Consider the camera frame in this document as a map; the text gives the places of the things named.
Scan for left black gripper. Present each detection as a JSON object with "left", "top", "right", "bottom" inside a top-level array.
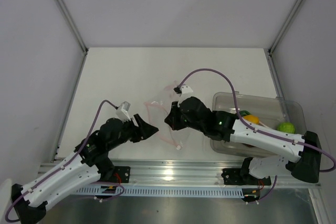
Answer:
[{"left": 108, "top": 113, "right": 159, "bottom": 151}]

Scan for clear pink zip bag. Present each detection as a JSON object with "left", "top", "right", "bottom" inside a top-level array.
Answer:
[{"left": 144, "top": 81, "right": 191, "bottom": 151}]

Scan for green scallion toy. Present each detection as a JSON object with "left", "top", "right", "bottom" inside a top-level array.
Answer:
[{"left": 239, "top": 110, "right": 251, "bottom": 117}]

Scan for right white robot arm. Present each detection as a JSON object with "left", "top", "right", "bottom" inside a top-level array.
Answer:
[{"left": 164, "top": 97, "right": 321, "bottom": 184}]

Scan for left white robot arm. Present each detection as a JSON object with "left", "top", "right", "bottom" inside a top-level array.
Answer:
[{"left": 8, "top": 114, "right": 159, "bottom": 223}]

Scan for clear plastic food container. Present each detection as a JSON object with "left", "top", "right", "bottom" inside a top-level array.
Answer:
[{"left": 211, "top": 94, "right": 307, "bottom": 163}]

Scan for yellow lemon toy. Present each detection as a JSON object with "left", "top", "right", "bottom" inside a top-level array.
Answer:
[{"left": 243, "top": 114, "right": 260, "bottom": 124}]

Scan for green round fruit toy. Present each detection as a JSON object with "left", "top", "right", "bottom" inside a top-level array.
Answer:
[{"left": 277, "top": 122, "right": 296, "bottom": 134}]

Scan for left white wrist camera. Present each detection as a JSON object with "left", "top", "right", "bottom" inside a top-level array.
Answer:
[{"left": 116, "top": 101, "right": 131, "bottom": 122}]

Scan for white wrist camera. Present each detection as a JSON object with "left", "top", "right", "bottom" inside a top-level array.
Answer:
[
  {"left": 116, "top": 101, "right": 131, "bottom": 122},
  {"left": 173, "top": 85, "right": 193, "bottom": 96}
]

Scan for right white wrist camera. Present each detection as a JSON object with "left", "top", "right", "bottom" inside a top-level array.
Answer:
[{"left": 173, "top": 85, "right": 193, "bottom": 96}]

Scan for aluminium mounting rail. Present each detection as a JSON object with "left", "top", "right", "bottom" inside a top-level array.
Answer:
[{"left": 35, "top": 159, "right": 321, "bottom": 189}]

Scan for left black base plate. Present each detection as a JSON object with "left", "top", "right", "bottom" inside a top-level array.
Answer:
[{"left": 108, "top": 166, "right": 131, "bottom": 184}]

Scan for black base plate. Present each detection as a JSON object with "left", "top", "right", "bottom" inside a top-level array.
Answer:
[
  {"left": 221, "top": 168, "right": 271, "bottom": 186},
  {"left": 108, "top": 166, "right": 131, "bottom": 184}
]

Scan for white slotted cable duct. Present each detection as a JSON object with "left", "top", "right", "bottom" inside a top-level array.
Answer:
[{"left": 73, "top": 185, "right": 244, "bottom": 198}]

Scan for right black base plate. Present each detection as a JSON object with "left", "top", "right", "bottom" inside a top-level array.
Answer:
[{"left": 221, "top": 168, "right": 271, "bottom": 186}]

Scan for left aluminium frame post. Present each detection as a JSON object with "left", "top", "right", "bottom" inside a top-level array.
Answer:
[{"left": 54, "top": 0, "right": 88, "bottom": 54}]

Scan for aluminium frame post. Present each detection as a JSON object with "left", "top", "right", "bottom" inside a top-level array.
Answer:
[
  {"left": 54, "top": 0, "right": 88, "bottom": 54},
  {"left": 268, "top": 0, "right": 306, "bottom": 56}
]

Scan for right aluminium frame post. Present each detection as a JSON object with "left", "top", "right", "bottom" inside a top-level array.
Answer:
[{"left": 268, "top": 0, "right": 306, "bottom": 56}]

